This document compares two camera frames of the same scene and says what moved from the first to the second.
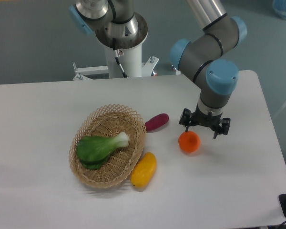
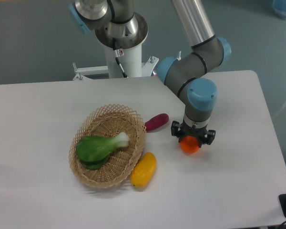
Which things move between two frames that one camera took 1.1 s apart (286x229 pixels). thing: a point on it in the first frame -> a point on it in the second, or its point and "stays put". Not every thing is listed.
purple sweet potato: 156,121 stays put
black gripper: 199,118 -> 180,130
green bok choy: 92,151 stays put
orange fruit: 189,141 stays put
